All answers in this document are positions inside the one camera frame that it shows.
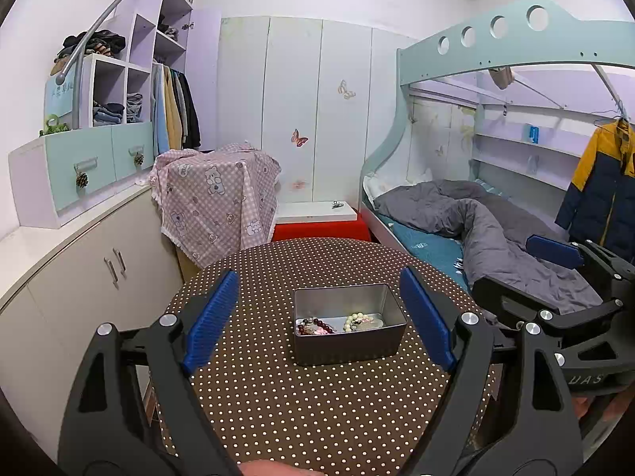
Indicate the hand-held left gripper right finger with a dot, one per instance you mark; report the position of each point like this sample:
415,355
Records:
426,320

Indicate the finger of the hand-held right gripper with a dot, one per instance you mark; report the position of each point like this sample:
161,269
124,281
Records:
501,297
553,250

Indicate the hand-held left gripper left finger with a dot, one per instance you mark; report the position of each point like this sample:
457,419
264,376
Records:
211,322

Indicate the pile of mixed jewelry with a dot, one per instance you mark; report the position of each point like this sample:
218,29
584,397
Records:
372,324

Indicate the metal tin box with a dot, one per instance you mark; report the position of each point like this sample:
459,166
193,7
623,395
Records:
347,349

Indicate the person's right hand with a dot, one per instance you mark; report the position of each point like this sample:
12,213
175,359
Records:
583,406

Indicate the brown cardboard box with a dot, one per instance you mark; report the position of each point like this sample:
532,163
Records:
187,265

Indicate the teal bed sheet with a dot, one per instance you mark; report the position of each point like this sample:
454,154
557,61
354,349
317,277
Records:
426,248

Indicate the yellow and navy jacket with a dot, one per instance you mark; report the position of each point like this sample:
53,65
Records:
600,183

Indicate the grey duvet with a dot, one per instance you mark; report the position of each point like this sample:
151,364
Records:
471,218

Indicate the small blue box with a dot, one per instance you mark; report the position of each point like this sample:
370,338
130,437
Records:
533,134

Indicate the round table with dotted tablecloth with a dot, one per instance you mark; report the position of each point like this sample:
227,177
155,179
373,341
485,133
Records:
297,406

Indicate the pink checked bear cloth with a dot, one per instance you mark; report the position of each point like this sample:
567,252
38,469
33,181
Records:
213,198

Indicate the red storage box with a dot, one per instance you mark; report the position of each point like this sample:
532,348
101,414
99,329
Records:
322,232

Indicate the beige low cabinet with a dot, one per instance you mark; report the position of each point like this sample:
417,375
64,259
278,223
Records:
74,282

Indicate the white board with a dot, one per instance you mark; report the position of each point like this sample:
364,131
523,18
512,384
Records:
312,212

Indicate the faint pink butterfly sticker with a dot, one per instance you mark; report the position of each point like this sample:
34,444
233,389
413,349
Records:
297,184

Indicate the brown hanging bag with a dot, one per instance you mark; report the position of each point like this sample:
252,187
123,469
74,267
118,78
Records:
501,78

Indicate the black hanging coat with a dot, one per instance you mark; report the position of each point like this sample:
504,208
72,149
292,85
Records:
191,109

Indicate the tan hanging coat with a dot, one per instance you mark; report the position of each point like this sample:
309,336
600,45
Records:
172,109

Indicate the teal drawer cabinet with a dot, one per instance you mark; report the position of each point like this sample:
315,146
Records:
74,153

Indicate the light blue hanging garment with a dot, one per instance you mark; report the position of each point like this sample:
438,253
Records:
158,109

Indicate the folded grey clothes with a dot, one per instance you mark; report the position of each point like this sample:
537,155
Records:
134,106

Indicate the folded jeans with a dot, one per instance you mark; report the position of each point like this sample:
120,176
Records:
108,114

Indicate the beige butterfly sticker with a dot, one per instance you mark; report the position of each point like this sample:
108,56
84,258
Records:
346,89

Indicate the purple shelf unit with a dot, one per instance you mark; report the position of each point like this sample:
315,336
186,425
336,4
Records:
206,74

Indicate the white wardrobe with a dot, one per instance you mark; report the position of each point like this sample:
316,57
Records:
292,84

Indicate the green plant decoration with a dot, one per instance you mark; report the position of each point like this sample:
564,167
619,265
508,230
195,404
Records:
52,126

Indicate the teal sign board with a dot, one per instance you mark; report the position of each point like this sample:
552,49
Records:
62,104

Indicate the pile of dark clothes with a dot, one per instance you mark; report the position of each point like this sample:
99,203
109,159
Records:
99,42

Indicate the purple wall shelves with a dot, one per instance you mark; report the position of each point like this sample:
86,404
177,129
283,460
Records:
526,158

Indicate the teal bunk bed frame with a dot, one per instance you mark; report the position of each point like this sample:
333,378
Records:
421,54

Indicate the curved grey metal rail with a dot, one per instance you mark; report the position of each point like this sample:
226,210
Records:
60,79

